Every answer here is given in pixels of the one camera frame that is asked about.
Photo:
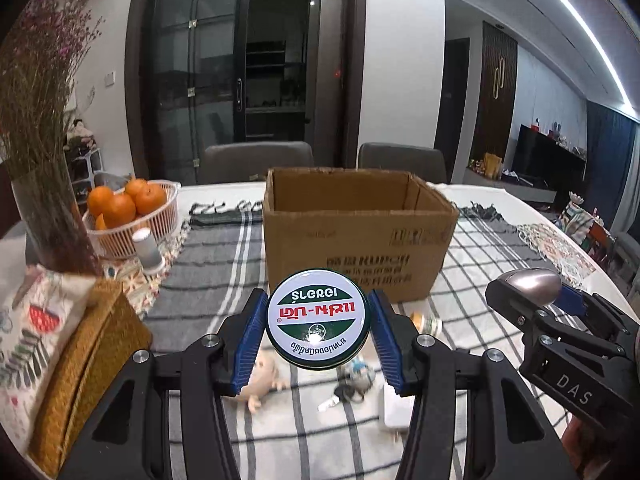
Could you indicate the person right hand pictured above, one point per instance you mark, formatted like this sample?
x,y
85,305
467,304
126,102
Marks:
x,y
582,447

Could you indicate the white plastic fruit basket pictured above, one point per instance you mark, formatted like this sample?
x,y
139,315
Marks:
x,y
117,243

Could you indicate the white flat device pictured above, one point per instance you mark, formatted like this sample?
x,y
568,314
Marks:
x,y
394,412

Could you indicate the dark glass sliding door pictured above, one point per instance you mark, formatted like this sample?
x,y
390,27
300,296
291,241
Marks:
x,y
185,83

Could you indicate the grey plaid table cloth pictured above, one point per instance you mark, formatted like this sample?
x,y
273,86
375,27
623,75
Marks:
x,y
216,269

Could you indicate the orange right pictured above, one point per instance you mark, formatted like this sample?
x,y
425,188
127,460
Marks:
x,y
150,197

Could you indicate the green white round tin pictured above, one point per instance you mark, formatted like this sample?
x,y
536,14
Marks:
x,y
317,319

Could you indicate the orange front middle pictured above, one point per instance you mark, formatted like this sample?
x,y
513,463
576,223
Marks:
x,y
119,211

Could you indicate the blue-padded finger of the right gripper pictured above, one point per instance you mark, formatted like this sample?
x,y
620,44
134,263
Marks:
x,y
574,302

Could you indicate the orange back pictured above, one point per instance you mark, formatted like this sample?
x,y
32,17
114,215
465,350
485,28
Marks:
x,y
134,186

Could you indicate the metallic brown computer mouse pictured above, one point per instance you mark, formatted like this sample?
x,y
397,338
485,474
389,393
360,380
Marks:
x,y
541,286

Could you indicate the brown cardboard box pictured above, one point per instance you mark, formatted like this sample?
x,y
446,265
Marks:
x,y
383,229

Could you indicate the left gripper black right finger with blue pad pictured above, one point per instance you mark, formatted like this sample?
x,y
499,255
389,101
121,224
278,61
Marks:
x,y
508,436

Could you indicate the orange front left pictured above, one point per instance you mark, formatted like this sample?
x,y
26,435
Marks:
x,y
98,199

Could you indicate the grey refrigerator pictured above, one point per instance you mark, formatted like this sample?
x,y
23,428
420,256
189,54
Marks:
x,y
323,78

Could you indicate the white shoe rack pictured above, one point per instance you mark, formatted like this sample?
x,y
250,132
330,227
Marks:
x,y
83,169

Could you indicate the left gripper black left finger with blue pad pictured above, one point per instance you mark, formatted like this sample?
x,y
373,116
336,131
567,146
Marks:
x,y
127,434

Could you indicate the orange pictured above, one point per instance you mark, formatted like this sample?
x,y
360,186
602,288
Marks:
x,y
119,211
98,199
150,197
134,186

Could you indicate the blue curtain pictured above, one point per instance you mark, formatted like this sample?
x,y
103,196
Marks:
x,y
610,139

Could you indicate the grey dining chair right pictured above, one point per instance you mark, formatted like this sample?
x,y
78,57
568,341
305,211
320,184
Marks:
x,y
426,163

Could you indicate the pink toy figure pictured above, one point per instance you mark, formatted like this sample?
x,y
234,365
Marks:
x,y
264,378

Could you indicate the dried purple flowers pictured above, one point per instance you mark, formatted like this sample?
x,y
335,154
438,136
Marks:
x,y
40,57

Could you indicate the woven yellow tissue box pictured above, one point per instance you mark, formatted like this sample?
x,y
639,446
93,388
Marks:
x,y
108,334

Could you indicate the small white bottle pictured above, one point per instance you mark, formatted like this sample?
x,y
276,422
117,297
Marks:
x,y
147,251

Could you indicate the grey dining chair left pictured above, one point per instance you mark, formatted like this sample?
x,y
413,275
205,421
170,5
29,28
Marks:
x,y
251,161

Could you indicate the grey dining chair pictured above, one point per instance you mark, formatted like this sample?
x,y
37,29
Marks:
x,y
251,161
426,163

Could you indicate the glass vase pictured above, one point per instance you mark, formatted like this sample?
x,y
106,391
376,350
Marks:
x,y
47,205

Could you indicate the patterned floral table mat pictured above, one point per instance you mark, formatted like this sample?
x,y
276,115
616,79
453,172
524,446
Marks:
x,y
573,264

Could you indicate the small astronaut keychain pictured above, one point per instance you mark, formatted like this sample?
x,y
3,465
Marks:
x,y
358,379

